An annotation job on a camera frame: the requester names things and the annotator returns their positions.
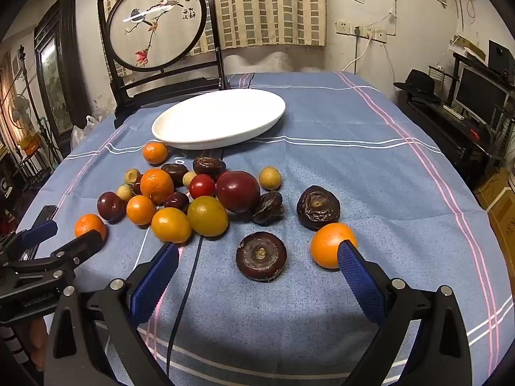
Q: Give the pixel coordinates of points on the orange tomato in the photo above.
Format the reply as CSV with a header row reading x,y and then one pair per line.
x,y
171,225

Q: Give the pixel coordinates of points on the round embroidered table screen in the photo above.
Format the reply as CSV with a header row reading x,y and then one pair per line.
x,y
157,20

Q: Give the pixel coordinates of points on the large smooth orange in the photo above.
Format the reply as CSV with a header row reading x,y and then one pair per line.
x,y
326,245

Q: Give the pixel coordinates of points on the yellow-green tomato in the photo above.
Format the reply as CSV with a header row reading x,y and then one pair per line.
x,y
207,216

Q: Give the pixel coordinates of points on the white oval plate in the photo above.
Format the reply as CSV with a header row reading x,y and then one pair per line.
x,y
219,118

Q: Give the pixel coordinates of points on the black speaker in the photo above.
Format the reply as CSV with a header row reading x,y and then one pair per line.
x,y
501,58

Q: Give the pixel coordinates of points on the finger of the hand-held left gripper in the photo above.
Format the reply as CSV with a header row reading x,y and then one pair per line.
x,y
80,247
38,232

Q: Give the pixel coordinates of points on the dark water chestnut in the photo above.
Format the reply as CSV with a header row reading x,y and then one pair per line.
x,y
268,208
260,255
318,208
175,173
209,166

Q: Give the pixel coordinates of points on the computer monitor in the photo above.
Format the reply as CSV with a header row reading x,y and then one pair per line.
x,y
481,94

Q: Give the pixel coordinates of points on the dark wood framed picture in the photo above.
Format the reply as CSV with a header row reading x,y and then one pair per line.
x,y
56,80

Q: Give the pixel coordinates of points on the textured orange mandarin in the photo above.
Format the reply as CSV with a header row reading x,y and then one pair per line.
x,y
157,185

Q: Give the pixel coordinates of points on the small dark red plum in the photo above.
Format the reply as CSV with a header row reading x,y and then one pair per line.
x,y
137,185

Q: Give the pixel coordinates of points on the checked curtain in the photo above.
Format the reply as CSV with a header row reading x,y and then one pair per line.
x,y
265,8

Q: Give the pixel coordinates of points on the cardboard box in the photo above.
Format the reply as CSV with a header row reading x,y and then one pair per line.
x,y
505,213

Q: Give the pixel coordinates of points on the white plastic bag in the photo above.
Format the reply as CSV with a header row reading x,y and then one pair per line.
x,y
80,132

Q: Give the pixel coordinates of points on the blue striped tablecloth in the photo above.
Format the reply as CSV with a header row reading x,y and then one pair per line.
x,y
342,169

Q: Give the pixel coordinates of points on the black hat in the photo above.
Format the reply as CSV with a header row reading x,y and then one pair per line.
x,y
418,82

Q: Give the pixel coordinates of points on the red cherry tomato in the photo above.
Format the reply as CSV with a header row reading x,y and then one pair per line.
x,y
202,186

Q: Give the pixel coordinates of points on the large dark red plum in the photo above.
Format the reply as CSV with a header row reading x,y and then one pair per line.
x,y
238,191

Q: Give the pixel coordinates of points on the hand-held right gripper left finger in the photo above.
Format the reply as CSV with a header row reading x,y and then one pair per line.
x,y
157,279

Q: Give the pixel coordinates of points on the white wall socket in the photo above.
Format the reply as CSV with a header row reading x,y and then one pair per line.
x,y
342,27
380,35
364,32

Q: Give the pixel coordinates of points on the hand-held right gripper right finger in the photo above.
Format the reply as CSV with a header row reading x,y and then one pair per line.
x,y
357,275

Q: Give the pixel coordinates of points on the standing fan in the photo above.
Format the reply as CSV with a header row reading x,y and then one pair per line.
x,y
18,110

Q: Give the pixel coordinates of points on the tan longan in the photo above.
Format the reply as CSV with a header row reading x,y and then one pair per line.
x,y
189,179
269,177
132,176
124,192

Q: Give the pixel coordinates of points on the black computer desk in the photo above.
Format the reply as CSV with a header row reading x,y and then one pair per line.
x,y
442,136

